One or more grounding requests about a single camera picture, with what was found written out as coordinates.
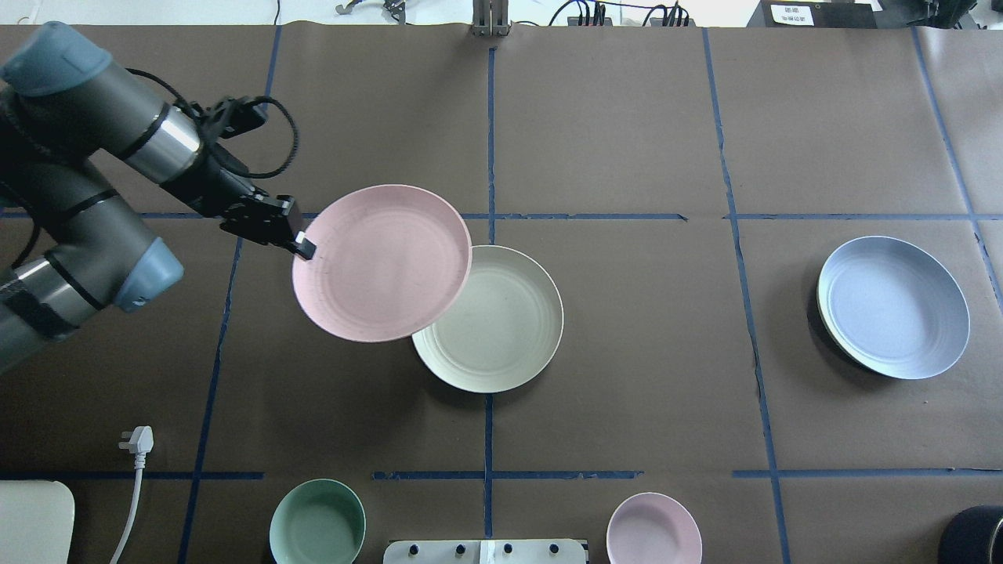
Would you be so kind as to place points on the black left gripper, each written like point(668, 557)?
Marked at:
point(210, 188)

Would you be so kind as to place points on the pink plate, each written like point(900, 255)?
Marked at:
point(389, 261)

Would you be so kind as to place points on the blue plate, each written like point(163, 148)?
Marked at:
point(893, 308)

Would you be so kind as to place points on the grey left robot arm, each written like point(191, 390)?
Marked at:
point(66, 98)

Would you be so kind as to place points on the cream plate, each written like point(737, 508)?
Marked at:
point(503, 329)

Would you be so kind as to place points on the green bowl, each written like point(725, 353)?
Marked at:
point(319, 521)

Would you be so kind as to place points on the pink bowl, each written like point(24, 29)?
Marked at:
point(651, 527)

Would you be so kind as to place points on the black box with label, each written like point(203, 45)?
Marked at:
point(815, 14)

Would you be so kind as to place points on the dark blue pot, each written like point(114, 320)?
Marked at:
point(973, 536)

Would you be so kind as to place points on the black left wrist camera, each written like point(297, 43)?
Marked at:
point(233, 117)

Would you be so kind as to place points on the grey metal camera post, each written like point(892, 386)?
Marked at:
point(491, 18)

